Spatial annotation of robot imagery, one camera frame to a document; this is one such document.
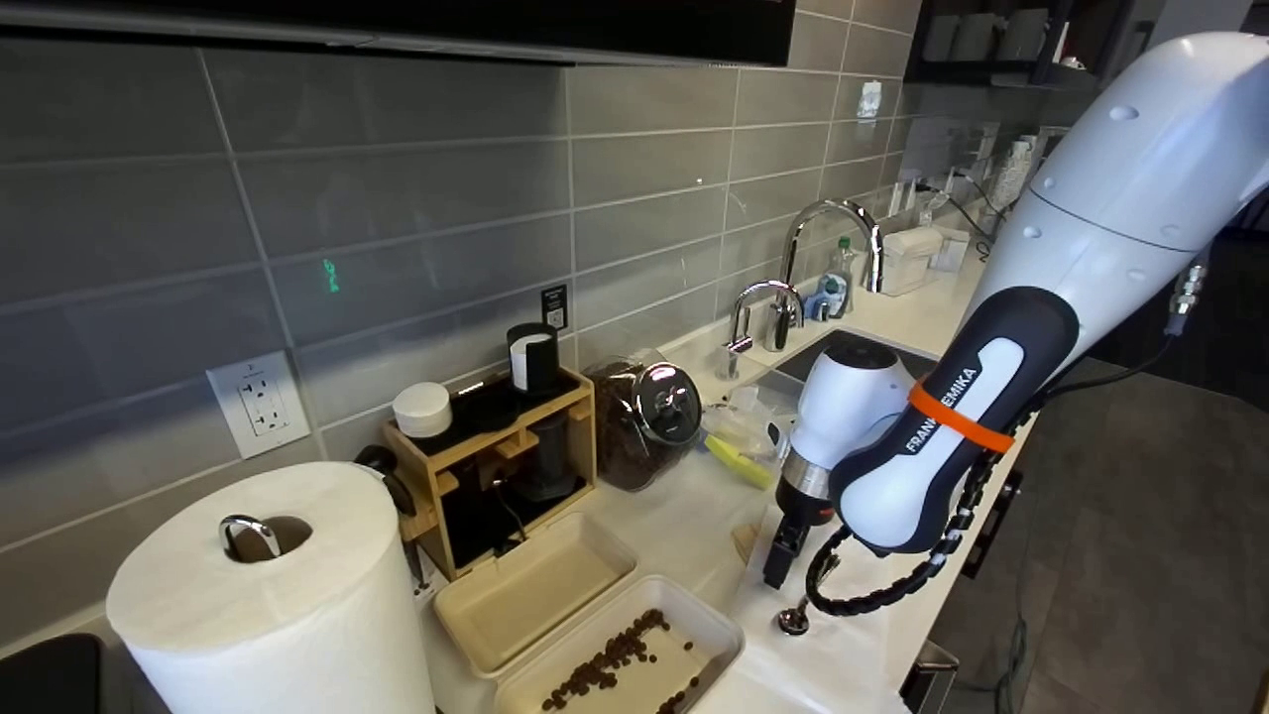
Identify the large chrome faucet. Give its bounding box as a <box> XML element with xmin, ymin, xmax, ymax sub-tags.
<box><xmin>786</xmin><ymin>195</ymin><xmax>887</xmax><ymax>296</ymax></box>

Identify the coffee beans pile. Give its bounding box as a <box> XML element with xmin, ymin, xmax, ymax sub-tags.
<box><xmin>538</xmin><ymin>607</ymin><xmax>704</xmax><ymax>714</ymax></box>

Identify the white round lid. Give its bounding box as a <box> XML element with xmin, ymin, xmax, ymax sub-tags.
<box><xmin>390</xmin><ymin>382</ymin><xmax>457</xmax><ymax>444</ymax></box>

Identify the white tray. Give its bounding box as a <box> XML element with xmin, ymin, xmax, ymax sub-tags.
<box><xmin>489</xmin><ymin>571</ymin><xmax>746</xmax><ymax>714</ymax></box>

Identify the clear plastic container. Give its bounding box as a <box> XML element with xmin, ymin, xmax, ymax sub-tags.
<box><xmin>701</xmin><ymin>374</ymin><xmax>806</xmax><ymax>493</ymax></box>

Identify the dark upper cabinet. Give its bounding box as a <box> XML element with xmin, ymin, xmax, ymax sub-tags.
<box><xmin>0</xmin><ymin>0</ymin><xmax>799</xmax><ymax>72</ymax></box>

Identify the white paper towel roll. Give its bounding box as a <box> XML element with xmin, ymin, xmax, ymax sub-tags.
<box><xmin>103</xmin><ymin>461</ymin><xmax>438</xmax><ymax>714</ymax></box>

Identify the black cabinet handle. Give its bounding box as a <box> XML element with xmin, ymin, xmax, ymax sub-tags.
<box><xmin>974</xmin><ymin>466</ymin><xmax>1029</xmax><ymax>584</ymax></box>

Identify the white wall outlet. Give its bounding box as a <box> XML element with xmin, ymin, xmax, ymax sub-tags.
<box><xmin>206</xmin><ymin>350</ymin><xmax>312</xmax><ymax>464</ymax></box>

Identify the black and white canister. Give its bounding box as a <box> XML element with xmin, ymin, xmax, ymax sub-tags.
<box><xmin>502</xmin><ymin>320</ymin><xmax>561</xmax><ymax>398</ymax></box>

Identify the orange cable strap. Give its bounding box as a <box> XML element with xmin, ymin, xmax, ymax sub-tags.
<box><xmin>906</xmin><ymin>382</ymin><xmax>1017</xmax><ymax>461</ymax></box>

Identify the dark wall shelf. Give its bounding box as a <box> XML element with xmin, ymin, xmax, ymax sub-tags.
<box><xmin>906</xmin><ymin>0</ymin><xmax>1156</xmax><ymax>91</ymax></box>

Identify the beige empty tray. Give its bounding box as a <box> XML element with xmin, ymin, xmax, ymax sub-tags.
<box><xmin>427</xmin><ymin>510</ymin><xmax>642</xmax><ymax>681</ymax></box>

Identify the blue dish soap bottle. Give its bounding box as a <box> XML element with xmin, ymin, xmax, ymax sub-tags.
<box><xmin>806</xmin><ymin>232</ymin><xmax>861</xmax><ymax>325</ymax></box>

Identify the wooden organizer shelf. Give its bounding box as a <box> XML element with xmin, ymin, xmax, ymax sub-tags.
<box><xmin>378</xmin><ymin>369</ymin><xmax>602</xmax><ymax>584</ymax></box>

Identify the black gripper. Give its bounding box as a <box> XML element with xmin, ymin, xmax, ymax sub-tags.
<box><xmin>758</xmin><ymin>448</ymin><xmax>840</xmax><ymax>593</ymax></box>

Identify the glass jar with metal lid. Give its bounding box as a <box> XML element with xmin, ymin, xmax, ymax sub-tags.
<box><xmin>586</xmin><ymin>354</ymin><xmax>704</xmax><ymax>495</ymax></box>

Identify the yellow sponge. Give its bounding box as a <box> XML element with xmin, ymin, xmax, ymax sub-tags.
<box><xmin>704</xmin><ymin>431</ymin><xmax>778</xmax><ymax>493</ymax></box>

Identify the metal paper towel holder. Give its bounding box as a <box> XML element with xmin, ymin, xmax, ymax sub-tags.
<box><xmin>212</xmin><ymin>510</ymin><xmax>288</xmax><ymax>571</ymax></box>

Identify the black wall outlet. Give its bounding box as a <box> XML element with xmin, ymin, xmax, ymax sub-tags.
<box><xmin>536</xmin><ymin>283</ymin><xmax>571</xmax><ymax>334</ymax></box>

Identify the white box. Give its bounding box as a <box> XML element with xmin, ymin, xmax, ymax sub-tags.
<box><xmin>876</xmin><ymin>214</ymin><xmax>978</xmax><ymax>301</ymax></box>

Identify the small chrome faucet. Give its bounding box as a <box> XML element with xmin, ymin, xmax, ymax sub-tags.
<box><xmin>721</xmin><ymin>276</ymin><xmax>807</xmax><ymax>382</ymax></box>

